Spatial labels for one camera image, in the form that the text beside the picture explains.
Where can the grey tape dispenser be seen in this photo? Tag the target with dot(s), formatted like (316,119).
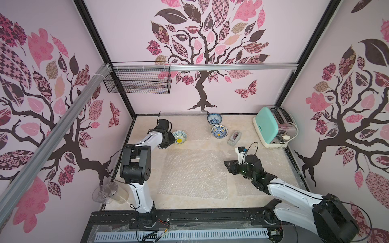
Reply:
(235,138)

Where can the aluminium frame bar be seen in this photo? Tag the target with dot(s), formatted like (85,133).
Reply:
(227,67)
(26,176)

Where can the black wire wall basket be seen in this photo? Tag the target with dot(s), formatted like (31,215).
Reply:
(139,77)

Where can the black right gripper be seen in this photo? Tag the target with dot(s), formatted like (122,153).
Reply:
(238,165)

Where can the mint green toaster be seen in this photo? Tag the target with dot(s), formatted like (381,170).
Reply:
(275,127)

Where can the blue yellow patterned bowl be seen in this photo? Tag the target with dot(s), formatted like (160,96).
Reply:
(219,131)

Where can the aluminium frame bar back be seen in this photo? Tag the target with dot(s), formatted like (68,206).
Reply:
(227,67)

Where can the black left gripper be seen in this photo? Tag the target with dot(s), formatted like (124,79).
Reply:
(165,146)

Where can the clear plastic cup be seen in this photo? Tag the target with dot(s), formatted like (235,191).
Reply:
(110,192)

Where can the white slotted cable duct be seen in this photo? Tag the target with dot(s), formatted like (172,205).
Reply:
(180,235)

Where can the yellow rimmed blue white bowl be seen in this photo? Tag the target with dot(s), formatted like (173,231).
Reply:
(180,136)

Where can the aluminium frame bar left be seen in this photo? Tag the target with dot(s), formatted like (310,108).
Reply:
(26,176)

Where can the blue white patterned bowl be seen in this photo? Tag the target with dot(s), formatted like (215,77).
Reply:
(214,118)

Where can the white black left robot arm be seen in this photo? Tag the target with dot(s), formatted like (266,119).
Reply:
(136,163)

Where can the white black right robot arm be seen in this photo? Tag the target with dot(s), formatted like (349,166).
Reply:
(323,215)

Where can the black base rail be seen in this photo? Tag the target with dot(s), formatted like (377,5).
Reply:
(196,219)

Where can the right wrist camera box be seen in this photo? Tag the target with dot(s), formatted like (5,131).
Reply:
(241,152)

